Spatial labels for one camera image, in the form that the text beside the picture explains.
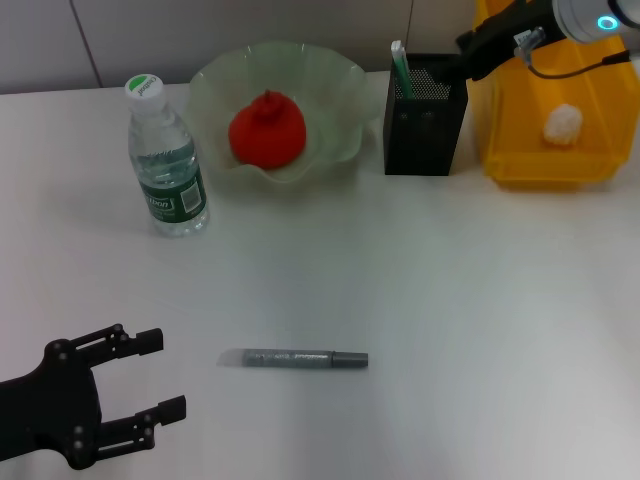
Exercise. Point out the silver glitter marker pen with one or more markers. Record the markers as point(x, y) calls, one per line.
point(290, 358)

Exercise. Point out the green glass fruit bowl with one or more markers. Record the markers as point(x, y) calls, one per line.
point(325, 90)

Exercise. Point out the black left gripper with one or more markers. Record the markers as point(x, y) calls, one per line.
point(55, 405)

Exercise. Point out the clear water bottle green label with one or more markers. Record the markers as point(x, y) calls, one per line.
point(167, 165)

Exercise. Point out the black mesh pen holder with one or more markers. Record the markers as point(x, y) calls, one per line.
point(422, 145)

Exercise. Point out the white paper ball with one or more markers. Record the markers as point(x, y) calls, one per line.
point(563, 125)

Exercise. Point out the yellow plastic bin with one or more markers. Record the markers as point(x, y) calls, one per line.
point(545, 165)

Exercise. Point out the mint green utility knife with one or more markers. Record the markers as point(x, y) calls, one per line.
point(402, 70)

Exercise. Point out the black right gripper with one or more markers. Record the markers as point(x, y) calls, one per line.
point(525, 27)

